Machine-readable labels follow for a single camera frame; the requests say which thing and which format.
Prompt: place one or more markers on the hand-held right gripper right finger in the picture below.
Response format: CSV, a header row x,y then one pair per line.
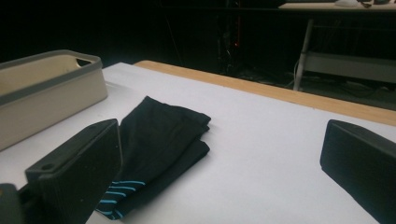
x,y
361,165

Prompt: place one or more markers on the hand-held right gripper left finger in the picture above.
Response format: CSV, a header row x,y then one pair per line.
x,y
79,174

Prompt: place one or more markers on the beige storage box grey rim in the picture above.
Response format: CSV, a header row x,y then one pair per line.
x,y
46,96

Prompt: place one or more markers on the black sock with blue stripes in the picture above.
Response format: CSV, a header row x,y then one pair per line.
x,y
162,137

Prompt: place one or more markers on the background desk with white legs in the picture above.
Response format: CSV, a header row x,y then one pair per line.
x,y
345,62

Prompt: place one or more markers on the dark equipment stand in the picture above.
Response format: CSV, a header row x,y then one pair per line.
x,y
232,37

